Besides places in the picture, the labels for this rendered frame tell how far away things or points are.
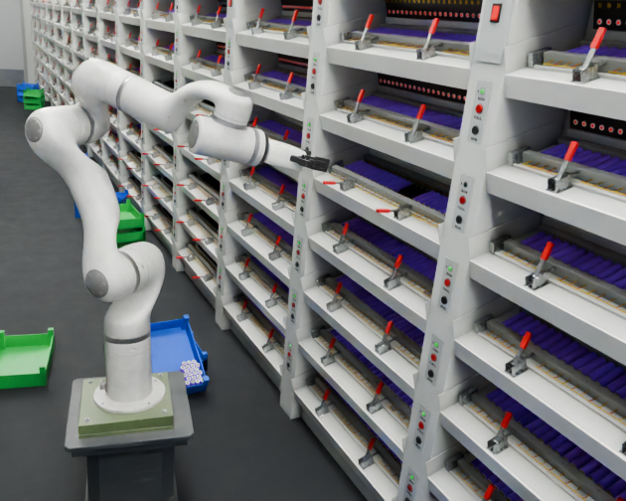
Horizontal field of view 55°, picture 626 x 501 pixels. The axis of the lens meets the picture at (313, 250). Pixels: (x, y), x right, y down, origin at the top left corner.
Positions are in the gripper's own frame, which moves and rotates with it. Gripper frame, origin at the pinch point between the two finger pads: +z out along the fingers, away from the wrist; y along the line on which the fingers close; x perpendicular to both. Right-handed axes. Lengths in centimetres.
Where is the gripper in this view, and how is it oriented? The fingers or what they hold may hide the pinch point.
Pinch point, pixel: (315, 160)
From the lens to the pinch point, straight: 150.0
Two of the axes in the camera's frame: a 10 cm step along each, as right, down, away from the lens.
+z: 8.4, 1.1, 5.3
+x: 2.7, -9.3, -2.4
